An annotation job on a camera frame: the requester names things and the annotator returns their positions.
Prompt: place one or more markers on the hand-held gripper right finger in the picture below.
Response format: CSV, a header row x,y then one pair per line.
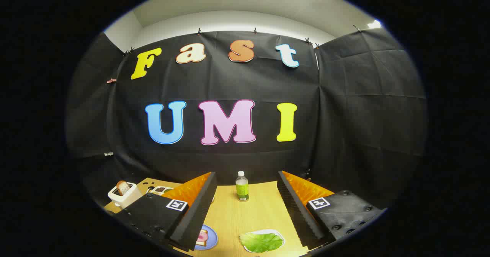
x,y
302,218

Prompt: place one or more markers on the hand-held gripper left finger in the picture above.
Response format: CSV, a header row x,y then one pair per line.
x,y
195,218

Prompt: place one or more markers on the green lettuce leaf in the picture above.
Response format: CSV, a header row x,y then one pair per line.
x,y
261,242

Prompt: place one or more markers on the white bread slice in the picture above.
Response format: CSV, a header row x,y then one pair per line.
x,y
123,188

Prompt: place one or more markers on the toasted bread slice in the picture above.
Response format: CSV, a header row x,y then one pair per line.
x,y
199,242

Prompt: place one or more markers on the blue round plate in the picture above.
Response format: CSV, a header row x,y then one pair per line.
x,y
213,239

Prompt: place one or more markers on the white square plate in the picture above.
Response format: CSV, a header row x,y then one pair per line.
x,y
275,233

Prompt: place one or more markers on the white divided seasoning tray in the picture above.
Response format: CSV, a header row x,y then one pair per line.
x,y
159,190

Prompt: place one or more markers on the green label plastic bottle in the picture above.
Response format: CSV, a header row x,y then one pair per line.
x,y
242,190

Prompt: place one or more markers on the white toaster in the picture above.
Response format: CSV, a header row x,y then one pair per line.
x,y
128,200

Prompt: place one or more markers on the black backdrop cloth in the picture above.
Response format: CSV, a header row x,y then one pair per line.
x,y
229,81

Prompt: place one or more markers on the ceiling light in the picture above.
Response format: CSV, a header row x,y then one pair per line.
x,y
375,23

